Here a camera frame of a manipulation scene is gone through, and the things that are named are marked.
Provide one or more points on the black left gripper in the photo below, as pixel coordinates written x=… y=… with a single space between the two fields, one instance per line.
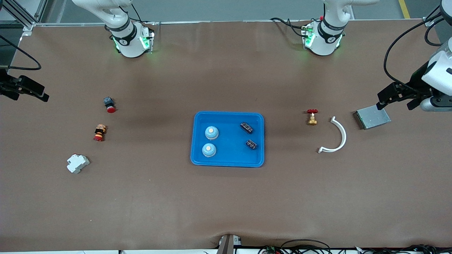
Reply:
x=416 y=85

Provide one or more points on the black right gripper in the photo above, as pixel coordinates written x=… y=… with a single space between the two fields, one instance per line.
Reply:
x=7 y=87

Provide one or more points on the black connector block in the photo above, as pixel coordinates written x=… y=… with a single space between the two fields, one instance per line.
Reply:
x=251 y=144
x=246 y=127

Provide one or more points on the light blue call bell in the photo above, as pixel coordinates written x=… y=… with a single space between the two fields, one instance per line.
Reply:
x=209 y=151
x=211 y=133

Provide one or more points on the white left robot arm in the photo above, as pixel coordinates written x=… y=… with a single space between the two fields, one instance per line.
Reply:
x=323 y=42

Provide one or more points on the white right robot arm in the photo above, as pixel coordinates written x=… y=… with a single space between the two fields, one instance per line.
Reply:
x=130 y=44

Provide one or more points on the grey metal box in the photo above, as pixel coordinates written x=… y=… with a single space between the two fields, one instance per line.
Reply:
x=372 y=119

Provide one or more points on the white curved plastic clip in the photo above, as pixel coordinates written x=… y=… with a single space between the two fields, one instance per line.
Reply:
x=344 y=137

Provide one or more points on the red push button grey base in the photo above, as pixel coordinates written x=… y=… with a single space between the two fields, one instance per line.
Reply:
x=108 y=102

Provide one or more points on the red emergency button orange base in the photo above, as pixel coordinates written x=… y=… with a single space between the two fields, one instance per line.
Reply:
x=100 y=133

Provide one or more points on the white circuit breaker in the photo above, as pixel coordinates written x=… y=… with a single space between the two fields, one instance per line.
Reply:
x=77 y=164

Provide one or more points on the blue plastic tray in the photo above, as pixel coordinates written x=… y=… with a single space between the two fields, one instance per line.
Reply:
x=229 y=157

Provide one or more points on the aluminium frame profile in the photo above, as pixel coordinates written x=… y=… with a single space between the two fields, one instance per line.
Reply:
x=428 y=23
x=31 y=26

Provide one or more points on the grey mount bracket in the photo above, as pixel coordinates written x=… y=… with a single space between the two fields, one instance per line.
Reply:
x=227 y=245

